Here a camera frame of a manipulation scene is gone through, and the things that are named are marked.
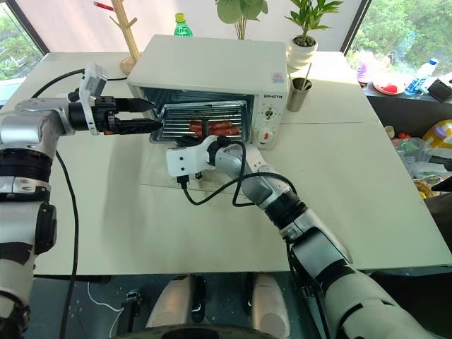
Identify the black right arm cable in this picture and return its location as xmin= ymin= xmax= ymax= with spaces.
xmin=176 ymin=139 xmax=263 ymax=208

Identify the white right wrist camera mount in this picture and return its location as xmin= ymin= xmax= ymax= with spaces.
xmin=165 ymin=135 xmax=220 ymax=178

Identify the clear plastic bag of items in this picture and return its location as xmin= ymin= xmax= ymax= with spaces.
xmin=391 ymin=136 xmax=452 ymax=199

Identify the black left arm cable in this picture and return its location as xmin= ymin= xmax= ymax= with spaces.
xmin=30 ymin=69 xmax=86 ymax=339

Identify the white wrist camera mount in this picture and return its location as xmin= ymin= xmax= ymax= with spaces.
xmin=165 ymin=135 xmax=220 ymax=178
xmin=78 ymin=62 xmax=109 ymax=137

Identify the round-leaf green plant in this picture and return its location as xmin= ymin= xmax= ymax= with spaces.
xmin=215 ymin=0 xmax=270 ymax=41

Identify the white ribbed plant pot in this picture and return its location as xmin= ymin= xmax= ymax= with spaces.
xmin=286 ymin=35 xmax=319 ymax=71

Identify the ribbed metal oven tray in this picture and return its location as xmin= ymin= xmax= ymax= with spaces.
xmin=150 ymin=100 xmax=249 ymax=145

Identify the red bowl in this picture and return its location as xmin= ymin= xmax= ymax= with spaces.
xmin=371 ymin=78 xmax=406 ymax=96

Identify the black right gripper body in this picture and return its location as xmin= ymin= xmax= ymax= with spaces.
xmin=174 ymin=136 xmax=206 ymax=147

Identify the pointed-leaf green plant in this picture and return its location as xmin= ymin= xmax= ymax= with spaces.
xmin=284 ymin=0 xmax=344 ymax=47

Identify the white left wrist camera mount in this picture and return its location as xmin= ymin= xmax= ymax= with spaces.
xmin=78 ymin=62 xmax=109 ymax=137

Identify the metal cup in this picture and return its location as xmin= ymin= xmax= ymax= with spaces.
xmin=285 ymin=77 xmax=314 ymax=112

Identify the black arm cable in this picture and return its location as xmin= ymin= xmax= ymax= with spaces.
xmin=30 ymin=69 xmax=86 ymax=339
xmin=176 ymin=139 xmax=263 ymax=208

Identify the clear bottle blue label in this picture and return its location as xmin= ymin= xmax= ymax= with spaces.
xmin=403 ymin=57 xmax=439 ymax=97

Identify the green bottle yellow cap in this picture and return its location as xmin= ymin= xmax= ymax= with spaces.
xmin=173 ymin=12 xmax=195 ymax=37

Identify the white floor cable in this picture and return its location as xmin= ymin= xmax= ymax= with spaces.
xmin=87 ymin=280 xmax=125 ymax=337

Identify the white toaster oven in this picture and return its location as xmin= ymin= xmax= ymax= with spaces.
xmin=126 ymin=34 xmax=292 ymax=150

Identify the purple toy figure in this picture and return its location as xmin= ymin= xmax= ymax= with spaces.
xmin=355 ymin=59 xmax=370 ymax=85

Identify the white rounded robot leg cover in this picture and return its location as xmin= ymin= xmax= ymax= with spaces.
xmin=145 ymin=273 xmax=199 ymax=330
xmin=249 ymin=273 xmax=291 ymax=338

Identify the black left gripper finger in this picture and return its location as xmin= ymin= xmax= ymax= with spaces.
xmin=114 ymin=98 xmax=154 ymax=114
xmin=114 ymin=118 xmax=164 ymax=136

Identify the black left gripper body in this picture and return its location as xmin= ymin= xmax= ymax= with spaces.
xmin=92 ymin=95 xmax=120 ymax=137

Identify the wooden branch stand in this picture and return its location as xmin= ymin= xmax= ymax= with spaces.
xmin=107 ymin=0 xmax=143 ymax=76

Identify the black box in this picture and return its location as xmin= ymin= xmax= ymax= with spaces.
xmin=427 ymin=78 xmax=452 ymax=104

